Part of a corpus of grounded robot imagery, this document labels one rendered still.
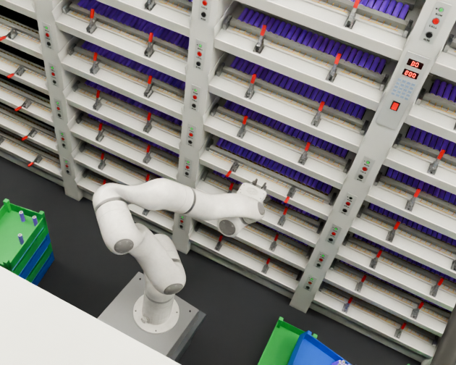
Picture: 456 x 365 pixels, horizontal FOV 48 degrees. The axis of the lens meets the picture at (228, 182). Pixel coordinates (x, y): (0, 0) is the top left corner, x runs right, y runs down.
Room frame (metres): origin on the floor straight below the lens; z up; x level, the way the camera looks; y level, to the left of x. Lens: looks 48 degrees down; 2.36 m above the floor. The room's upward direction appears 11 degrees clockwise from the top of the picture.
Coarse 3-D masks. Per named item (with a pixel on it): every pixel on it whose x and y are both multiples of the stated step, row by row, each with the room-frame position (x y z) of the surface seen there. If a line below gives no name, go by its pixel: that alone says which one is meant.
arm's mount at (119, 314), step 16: (128, 288) 1.09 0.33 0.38; (144, 288) 1.10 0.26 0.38; (112, 304) 1.00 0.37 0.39; (128, 304) 1.01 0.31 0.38; (112, 320) 0.93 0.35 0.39; (128, 320) 0.94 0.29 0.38; (192, 320) 1.01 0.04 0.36; (144, 336) 0.89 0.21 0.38; (160, 336) 0.91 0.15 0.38; (176, 336) 0.92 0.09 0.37; (160, 352) 0.84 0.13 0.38
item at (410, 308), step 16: (336, 272) 1.38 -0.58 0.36; (352, 272) 1.38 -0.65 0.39; (352, 288) 1.32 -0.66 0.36; (368, 288) 1.33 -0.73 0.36; (384, 288) 1.34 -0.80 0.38; (400, 288) 1.34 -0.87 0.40; (384, 304) 1.27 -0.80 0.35; (400, 304) 1.28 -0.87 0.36; (416, 304) 1.29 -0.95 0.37; (432, 304) 1.30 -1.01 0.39; (416, 320) 1.22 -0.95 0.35; (432, 320) 1.23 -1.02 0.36
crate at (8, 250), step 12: (12, 204) 1.40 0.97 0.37; (0, 216) 1.35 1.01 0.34; (12, 216) 1.37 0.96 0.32; (36, 216) 1.38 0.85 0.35; (0, 228) 1.29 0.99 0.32; (12, 228) 1.30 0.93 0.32; (24, 228) 1.32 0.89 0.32; (36, 228) 1.30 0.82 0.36; (0, 240) 1.23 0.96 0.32; (12, 240) 1.24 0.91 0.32; (24, 240) 1.25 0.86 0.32; (0, 252) 1.17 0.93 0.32; (12, 252) 1.18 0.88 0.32; (24, 252) 1.19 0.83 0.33; (0, 264) 1.09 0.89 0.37; (12, 264) 1.11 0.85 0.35
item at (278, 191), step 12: (204, 144) 1.60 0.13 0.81; (204, 156) 1.57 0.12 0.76; (216, 156) 1.58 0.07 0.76; (240, 156) 1.60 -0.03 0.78; (216, 168) 1.54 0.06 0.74; (228, 168) 1.53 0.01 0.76; (240, 168) 1.54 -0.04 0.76; (240, 180) 1.51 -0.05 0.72; (252, 180) 1.49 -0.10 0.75; (264, 180) 1.50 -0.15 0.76; (276, 192) 1.45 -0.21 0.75; (300, 192) 1.47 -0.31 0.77; (324, 192) 1.49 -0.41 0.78; (336, 192) 1.49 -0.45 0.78; (300, 204) 1.42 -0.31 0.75; (312, 204) 1.42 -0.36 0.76; (324, 204) 1.43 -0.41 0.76; (324, 216) 1.39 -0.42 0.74
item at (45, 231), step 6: (42, 234) 1.33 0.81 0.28; (36, 240) 1.28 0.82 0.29; (42, 240) 1.32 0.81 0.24; (30, 246) 1.28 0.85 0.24; (36, 246) 1.27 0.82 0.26; (30, 252) 1.23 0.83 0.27; (24, 258) 1.18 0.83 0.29; (18, 264) 1.14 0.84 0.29; (24, 264) 1.17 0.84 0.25; (18, 270) 1.13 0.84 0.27
